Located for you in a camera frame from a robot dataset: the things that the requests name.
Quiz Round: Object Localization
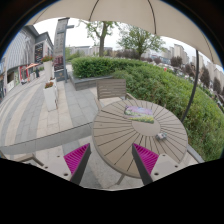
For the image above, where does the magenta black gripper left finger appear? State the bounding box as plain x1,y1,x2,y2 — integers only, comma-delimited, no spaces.
64,143,91,185

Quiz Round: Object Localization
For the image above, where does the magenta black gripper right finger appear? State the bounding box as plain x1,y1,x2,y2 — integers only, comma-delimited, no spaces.
132,143,159,185

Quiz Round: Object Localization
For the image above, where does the small grey computer mouse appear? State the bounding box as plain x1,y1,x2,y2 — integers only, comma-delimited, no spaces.
156,132,167,140

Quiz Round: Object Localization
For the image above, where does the round slatted wooden table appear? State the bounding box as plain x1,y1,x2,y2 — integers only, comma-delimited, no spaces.
93,100,188,178

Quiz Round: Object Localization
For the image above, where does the green trimmed hedge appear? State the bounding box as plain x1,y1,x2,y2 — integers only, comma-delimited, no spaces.
71,57,224,161

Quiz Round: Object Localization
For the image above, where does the white planter box near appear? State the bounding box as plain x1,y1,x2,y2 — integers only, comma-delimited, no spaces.
43,82,57,111

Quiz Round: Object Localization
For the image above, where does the brown slatted chair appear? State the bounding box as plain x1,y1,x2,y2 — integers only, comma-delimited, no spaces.
95,79,135,110

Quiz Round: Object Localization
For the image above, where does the tall white planter far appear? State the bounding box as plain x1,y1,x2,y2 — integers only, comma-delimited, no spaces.
41,55,53,81

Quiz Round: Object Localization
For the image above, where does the grey commercial building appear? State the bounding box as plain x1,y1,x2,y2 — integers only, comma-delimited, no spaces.
0,25,53,99

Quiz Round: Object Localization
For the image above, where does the tree behind hedge right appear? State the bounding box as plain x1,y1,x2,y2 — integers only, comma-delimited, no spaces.
118,24,165,59

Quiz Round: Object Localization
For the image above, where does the tree behind hedge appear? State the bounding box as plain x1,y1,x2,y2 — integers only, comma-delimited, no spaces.
118,24,165,59
80,20,119,57

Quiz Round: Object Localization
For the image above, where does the dark umbrella pole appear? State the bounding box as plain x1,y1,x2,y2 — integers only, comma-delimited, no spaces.
180,49,200,124

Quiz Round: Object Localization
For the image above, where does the tree behind hedge left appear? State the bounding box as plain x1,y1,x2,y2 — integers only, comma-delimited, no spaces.
80,20,119,57

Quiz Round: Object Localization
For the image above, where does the tall grey sign pillar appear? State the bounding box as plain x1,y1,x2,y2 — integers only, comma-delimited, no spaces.
53,17,73,81

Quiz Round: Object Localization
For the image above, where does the beige patio umbrella canopy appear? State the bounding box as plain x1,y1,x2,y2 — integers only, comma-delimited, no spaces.
27,0,222,66

